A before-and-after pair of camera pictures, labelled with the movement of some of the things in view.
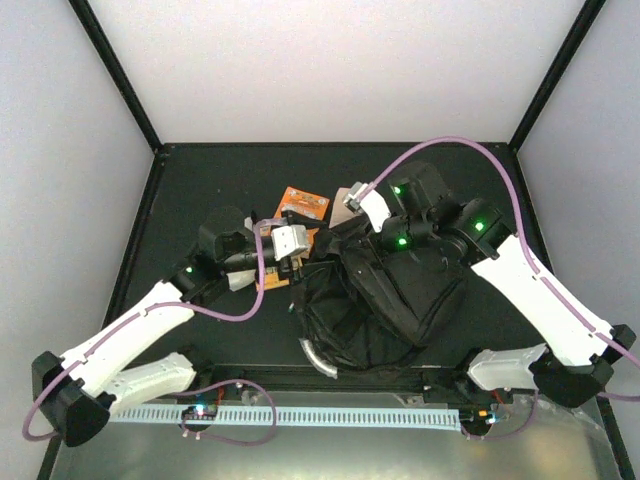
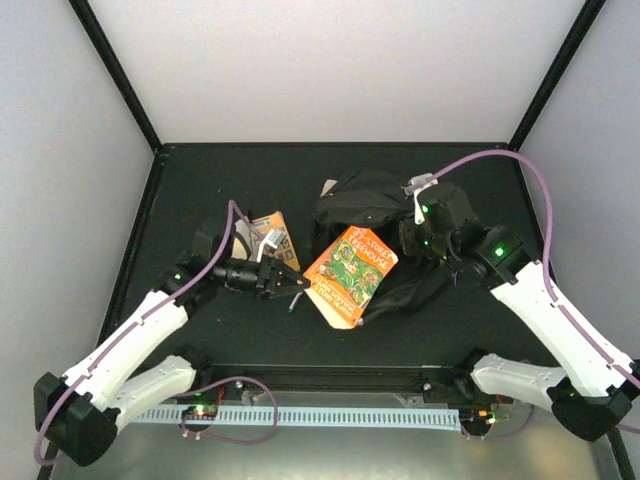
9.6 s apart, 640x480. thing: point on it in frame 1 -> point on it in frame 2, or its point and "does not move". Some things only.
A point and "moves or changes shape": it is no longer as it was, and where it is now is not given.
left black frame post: x=117 y=70 does not move
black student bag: x=360 y=302 moves or changes shape
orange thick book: x=307 y=203 -> x=346 y=275
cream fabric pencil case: x=341 y=213 -> x=329 y=184
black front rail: x=305 y=378 does not move
